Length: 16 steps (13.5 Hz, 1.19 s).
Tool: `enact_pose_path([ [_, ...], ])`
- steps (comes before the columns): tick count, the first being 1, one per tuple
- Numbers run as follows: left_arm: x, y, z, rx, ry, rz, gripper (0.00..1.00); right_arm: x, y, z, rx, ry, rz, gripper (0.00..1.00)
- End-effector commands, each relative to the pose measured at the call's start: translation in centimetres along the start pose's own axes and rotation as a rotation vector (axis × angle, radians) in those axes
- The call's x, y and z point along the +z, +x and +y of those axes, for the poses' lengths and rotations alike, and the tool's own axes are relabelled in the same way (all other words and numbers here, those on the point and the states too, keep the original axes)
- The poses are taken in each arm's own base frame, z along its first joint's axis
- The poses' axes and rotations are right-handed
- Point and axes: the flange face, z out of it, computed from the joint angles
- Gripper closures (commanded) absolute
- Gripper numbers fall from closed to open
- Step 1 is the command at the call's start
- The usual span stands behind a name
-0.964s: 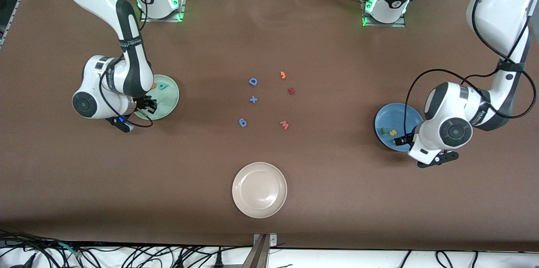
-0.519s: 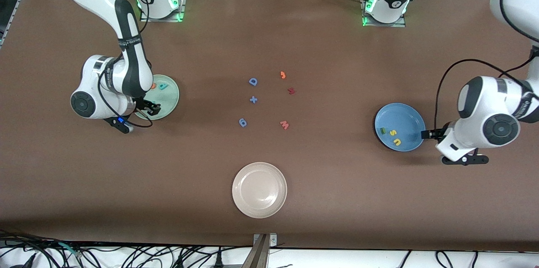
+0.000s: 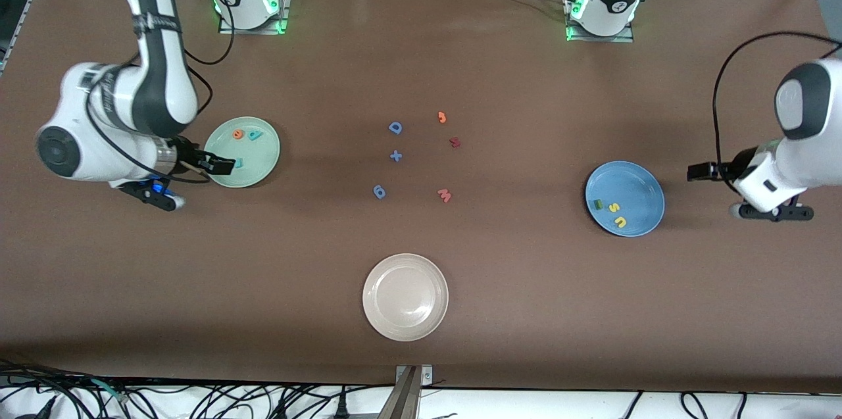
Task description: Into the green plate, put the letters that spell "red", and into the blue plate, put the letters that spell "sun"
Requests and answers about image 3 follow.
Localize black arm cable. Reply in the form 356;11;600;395
86;0;235;184
712;31;842;186

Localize metal support strut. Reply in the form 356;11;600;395
378;366;423;419

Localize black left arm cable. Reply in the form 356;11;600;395
712;31;842;186

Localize metal table edge bracket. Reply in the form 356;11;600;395
395;364;433;385

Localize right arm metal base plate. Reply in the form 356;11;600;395
218;0;294;35

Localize light green plate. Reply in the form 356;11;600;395
203;116;281;189

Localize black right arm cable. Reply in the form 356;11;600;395
86;0;235;184

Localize blue plate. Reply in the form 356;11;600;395
585;160;666;237

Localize beige plate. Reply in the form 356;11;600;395
362;253;449;342

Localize teal floor cable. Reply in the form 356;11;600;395
91;378;130;405

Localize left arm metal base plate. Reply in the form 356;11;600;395
564;0;635;43

